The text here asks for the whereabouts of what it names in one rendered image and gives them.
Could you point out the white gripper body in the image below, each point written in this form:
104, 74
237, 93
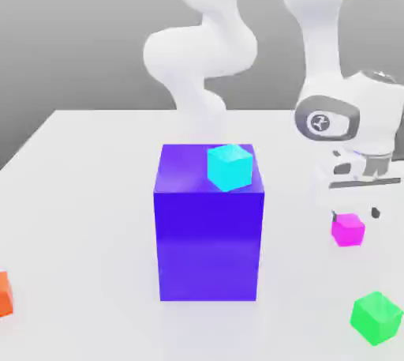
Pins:
363, 192

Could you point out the small magenta cube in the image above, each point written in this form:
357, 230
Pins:
348, 231

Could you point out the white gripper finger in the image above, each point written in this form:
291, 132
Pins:
374, 212
333, 216

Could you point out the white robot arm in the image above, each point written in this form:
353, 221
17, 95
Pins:
202, 51

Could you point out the small green cube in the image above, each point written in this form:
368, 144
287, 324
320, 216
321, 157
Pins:
375, 320

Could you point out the small orange cube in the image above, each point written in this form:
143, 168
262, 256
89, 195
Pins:
4, 296

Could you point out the large purple box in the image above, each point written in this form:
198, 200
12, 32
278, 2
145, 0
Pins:
208, 241

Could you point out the small cyan cube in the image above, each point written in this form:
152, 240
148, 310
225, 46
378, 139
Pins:
230, 168

